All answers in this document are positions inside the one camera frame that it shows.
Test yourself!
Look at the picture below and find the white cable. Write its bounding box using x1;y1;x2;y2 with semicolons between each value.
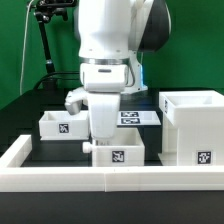
19;0;36;96

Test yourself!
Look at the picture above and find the black cable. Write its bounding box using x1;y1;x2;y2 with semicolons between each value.
33;69;82;90

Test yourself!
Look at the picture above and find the white drawer box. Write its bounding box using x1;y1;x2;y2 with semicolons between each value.
83;128;145;167
39;110;90;140

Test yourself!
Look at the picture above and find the white marker tag sheet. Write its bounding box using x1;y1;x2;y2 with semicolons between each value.
117;111;161;126

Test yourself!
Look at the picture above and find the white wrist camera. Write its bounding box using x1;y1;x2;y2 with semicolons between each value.
65;87;88;115

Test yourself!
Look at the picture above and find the black camera stand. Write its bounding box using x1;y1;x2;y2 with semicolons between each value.
29;0;81;90

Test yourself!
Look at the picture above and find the white rear drawer box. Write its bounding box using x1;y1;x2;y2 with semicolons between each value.
39;110;90;140

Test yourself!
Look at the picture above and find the white drawer cabinet frame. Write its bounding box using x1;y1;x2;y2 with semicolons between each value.
159;90;224;166

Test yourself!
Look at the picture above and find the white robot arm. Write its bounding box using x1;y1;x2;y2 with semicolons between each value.
76;0;171;140

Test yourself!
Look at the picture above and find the white front drawer box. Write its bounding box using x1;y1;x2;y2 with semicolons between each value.
83;128;145;167

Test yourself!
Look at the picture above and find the white U-shaped boundary fence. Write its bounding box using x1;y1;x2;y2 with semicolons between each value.
0;135;224;192

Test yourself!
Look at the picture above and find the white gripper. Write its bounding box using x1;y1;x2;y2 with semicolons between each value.
87;93;120;140

